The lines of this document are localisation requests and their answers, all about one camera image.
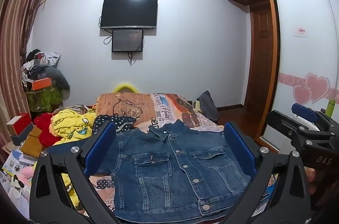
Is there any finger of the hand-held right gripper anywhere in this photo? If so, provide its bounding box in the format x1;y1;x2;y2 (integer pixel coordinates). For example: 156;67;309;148
291;103;322;124
265;110;309;141

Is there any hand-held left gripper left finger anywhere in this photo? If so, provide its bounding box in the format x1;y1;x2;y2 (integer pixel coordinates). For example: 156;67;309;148
29;121;125;224

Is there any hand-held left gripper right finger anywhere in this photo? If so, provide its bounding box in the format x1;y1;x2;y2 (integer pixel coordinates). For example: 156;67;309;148
224;121;311;224

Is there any blue denim jacket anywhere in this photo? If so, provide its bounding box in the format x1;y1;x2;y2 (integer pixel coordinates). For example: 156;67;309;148
49;119;252;222

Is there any dark clothes heap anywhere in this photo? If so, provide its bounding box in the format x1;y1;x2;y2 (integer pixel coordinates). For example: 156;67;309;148
196;91;219;124

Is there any clutter pile of clothes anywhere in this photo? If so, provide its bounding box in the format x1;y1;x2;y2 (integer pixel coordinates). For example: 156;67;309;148
22;49;63;81

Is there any person's right hand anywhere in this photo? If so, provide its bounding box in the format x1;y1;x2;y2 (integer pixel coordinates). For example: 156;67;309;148
304;167;318;195

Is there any green bottle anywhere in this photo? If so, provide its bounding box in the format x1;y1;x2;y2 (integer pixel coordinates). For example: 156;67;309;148
325;99;336;118

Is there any navy dotted garment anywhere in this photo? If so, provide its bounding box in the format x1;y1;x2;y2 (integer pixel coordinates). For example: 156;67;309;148
93;115;137;135

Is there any yellow cartoon-print garment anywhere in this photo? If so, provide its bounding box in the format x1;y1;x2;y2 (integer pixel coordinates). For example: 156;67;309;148
51;109;97;210

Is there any frosted heart-print sliding door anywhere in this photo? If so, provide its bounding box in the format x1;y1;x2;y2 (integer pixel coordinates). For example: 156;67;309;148
261;0;339;153

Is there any brown bear-print pillow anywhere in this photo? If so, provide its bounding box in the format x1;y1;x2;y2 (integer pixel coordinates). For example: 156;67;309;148
95;93;157;122

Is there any red fluffy garment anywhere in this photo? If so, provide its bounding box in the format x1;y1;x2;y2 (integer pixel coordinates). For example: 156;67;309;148
34;113;63;147

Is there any yellow plush object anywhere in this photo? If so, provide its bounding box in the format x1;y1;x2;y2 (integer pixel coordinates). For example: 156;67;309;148
114;83;139;94

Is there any brown cardboard box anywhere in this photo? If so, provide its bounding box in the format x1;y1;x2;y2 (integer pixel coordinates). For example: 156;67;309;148
21;126;50;159

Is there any green patterned bag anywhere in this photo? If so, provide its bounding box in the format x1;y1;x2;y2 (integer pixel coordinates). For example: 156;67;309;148
26;86;63;112

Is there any newspaper-print bed sheet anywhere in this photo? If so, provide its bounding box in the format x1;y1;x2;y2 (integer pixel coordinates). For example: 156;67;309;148
87;93;281;219

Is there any white door sticker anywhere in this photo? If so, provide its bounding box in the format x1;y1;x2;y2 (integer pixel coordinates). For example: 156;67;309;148
294;27;308;38

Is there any red box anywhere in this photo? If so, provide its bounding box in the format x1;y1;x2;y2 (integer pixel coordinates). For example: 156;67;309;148
7;113;33;138

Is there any orange box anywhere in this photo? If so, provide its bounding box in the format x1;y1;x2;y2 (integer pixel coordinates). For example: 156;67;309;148
32;77;52;91

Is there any pile of papers and books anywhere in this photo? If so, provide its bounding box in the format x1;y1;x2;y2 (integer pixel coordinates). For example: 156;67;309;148
1;146;38;211

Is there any striped brown curtain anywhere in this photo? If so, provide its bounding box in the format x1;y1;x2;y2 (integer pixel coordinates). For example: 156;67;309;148
0;0;51;140

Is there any small black wall monitor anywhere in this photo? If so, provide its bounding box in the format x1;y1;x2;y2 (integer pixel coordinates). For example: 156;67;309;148
111;29;144;53

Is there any black wall television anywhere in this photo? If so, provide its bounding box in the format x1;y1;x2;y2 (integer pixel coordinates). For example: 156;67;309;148
100;0;158;29

